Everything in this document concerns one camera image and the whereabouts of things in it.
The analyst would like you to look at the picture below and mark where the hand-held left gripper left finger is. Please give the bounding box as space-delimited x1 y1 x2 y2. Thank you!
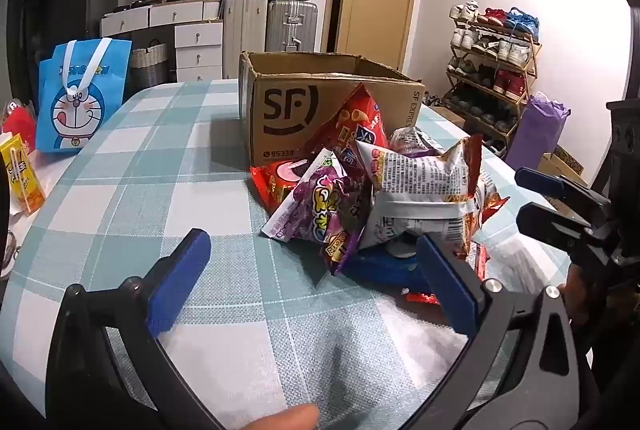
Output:
46 228 226 430

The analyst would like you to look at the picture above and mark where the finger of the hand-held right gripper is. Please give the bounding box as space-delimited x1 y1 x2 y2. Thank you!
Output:
515 202 617 261
515 167 608 207

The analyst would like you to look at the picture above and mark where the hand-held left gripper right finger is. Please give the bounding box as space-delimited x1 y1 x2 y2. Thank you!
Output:
415 235 590 430

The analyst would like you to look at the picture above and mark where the red cookie packet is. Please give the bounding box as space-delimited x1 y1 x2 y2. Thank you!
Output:
250 160 313 213

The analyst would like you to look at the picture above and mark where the brown cardboard box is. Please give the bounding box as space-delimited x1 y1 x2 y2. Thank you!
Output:
238 51 426 171

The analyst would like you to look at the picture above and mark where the person's right hand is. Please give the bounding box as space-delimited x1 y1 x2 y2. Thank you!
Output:
557 281 592 327

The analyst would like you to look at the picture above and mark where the person's left hand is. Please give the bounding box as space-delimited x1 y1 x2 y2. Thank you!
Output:
235 402 321 430

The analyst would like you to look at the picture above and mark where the printed cardboard box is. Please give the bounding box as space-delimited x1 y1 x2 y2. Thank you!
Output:
537 145 590 188

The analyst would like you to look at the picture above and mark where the red foil snack packet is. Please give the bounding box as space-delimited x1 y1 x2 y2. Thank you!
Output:
405 240 493 305

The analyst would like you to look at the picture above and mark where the purple bag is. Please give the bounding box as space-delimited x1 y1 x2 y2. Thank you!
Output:
505 92 571 171

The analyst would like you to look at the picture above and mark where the blue snack packet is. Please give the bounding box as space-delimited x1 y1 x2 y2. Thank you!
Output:
345 242 426 283

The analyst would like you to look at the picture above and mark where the white and red chip bag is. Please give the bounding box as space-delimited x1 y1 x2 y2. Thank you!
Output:
355 135 508 261

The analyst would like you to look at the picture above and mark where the silver purple snack packet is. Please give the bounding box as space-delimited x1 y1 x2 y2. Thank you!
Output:
389 126 443 158

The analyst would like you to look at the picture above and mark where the purple candy packet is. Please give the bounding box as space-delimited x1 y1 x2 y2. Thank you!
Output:
260 149 373 275

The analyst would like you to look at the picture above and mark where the yellow drink carton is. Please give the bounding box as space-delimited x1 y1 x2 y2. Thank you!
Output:
0 133 47 215

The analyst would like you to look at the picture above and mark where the red corn snack bag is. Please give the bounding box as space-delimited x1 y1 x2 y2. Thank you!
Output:
305 83 391 165

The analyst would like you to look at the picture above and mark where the blue cartoon tote bag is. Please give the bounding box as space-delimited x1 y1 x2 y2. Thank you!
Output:
37 37 133 155

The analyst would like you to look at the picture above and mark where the woven laundry basket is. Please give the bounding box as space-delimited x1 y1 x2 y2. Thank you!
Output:
131 38 168 88

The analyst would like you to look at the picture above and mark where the red pouch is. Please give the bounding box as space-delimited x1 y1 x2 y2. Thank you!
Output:
0 100 38 155

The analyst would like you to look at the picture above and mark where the white drawer cabinet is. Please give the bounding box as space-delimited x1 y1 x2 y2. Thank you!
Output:
100 0 224 84

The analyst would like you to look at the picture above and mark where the beige suitcase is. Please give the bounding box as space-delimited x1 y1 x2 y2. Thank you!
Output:
222 0 268 79

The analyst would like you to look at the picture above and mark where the silver suitcase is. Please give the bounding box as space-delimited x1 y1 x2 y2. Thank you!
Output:
265 0 319 53

